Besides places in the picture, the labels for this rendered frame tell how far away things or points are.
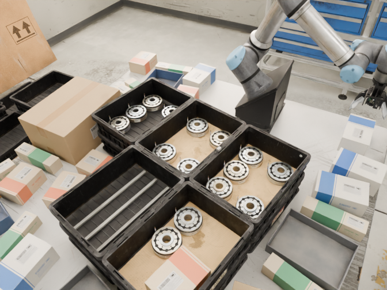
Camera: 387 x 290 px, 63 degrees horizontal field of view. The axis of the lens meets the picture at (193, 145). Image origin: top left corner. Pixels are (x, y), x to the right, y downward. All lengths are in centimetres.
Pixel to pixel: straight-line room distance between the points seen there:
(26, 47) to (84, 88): 223
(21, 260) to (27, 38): 297
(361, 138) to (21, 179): 156
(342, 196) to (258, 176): 34
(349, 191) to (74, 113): 126
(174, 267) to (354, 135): 106
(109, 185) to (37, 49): 285
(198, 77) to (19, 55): 241
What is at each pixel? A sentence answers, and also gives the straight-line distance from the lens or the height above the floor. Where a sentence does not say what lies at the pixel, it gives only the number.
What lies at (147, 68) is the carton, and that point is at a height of 73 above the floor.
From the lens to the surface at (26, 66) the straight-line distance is 392.
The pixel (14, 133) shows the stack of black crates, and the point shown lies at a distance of 254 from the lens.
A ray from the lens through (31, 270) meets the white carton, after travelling 129.
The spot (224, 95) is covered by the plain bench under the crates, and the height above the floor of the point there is 70.
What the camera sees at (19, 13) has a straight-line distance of 394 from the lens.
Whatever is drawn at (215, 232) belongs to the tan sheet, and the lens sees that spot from 115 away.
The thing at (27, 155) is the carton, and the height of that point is 76.
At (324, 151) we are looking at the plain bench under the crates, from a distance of 167.
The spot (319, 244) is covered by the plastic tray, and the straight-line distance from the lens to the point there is 134.
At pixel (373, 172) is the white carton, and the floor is 79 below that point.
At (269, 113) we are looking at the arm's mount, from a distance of 161.
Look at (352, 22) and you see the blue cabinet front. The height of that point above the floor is 70.
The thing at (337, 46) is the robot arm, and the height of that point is 125.
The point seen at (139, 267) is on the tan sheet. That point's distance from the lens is 112.
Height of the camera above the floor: 184
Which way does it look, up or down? 45 degrees down
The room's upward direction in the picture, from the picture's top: 3 degrees counter-clockwise
